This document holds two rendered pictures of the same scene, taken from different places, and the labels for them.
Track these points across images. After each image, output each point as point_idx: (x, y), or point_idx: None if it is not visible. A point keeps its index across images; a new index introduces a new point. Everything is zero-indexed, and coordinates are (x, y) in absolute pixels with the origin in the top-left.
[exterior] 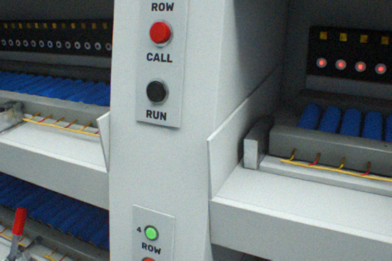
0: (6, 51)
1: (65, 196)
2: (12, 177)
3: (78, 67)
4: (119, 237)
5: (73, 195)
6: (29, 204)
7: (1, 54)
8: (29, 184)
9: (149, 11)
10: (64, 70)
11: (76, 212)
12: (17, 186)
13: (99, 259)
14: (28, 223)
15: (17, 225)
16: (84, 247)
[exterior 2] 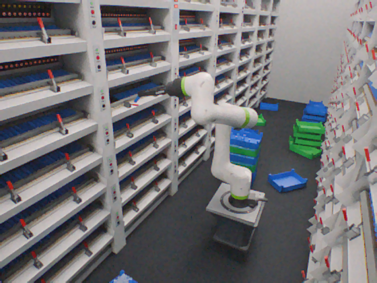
0: (114, 87)
1: (136, 113)
2: (124, 119)
3: (134, 83)
4: (172, 98)
5: (166, 98)
6: (138, 117)
7: (112, 88)
8: (128, 117)
9: (174, 71)
10: (134, 85)
11: (143, 112)
12: (128, 118)
13: (158, 112)
14: (146, 117)
15: (154, 113)
16: (155, 112)
